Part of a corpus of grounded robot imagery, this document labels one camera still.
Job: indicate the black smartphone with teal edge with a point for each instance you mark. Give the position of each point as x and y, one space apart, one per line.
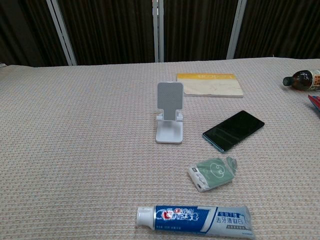
232 130

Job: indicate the white phone stand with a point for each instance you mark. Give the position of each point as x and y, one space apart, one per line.
170 100

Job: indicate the blue biscuit packet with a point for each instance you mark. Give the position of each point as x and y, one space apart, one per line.
315 101

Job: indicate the orange and white pouch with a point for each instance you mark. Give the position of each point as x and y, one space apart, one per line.
212 87

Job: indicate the green tissue packet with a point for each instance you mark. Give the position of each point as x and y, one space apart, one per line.
212 175

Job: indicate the beige woven tablecloth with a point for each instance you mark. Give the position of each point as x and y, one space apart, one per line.
75 150

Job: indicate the blue white toothpaste tube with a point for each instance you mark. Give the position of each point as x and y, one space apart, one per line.
187 217

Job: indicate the dark drink bottle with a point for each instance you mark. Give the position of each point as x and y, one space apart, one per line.
302 80

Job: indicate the black folding screen white frame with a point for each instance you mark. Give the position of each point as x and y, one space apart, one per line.
112 30

